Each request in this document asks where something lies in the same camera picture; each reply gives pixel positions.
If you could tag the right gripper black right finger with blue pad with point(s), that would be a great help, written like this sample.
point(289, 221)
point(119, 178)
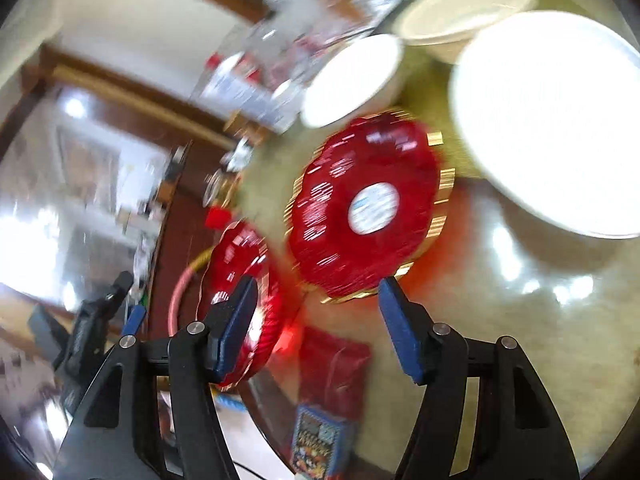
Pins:
point(518, 432)

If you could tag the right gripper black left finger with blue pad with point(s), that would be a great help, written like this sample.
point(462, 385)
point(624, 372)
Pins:
point(115, 432)

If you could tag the red scalloped plate gold rim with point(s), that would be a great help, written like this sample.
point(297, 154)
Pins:
point(370, 202)

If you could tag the small white foam bowl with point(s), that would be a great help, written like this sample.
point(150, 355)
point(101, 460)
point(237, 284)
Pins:
point(363, 78)

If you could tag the pink yellow hula hoop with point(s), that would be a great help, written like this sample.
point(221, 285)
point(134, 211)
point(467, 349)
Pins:
point(183, 282)

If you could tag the red plate at table edge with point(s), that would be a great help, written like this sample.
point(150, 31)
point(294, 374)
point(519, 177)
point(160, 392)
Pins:
point(242, 250)

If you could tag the red snack packet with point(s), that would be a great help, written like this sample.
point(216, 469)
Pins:
point(333, 373)

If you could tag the blue printed card box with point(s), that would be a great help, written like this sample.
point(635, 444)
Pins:
point(321, 443)

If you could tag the white tube red cap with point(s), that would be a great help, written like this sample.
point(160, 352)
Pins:
point(223, 89)

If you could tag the large white foam bowl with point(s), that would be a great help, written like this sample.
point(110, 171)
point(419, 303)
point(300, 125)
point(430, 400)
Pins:
point(547, 103)

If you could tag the beige plastic bowl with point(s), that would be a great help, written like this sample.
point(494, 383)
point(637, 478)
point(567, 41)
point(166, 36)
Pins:
point(443, 28)

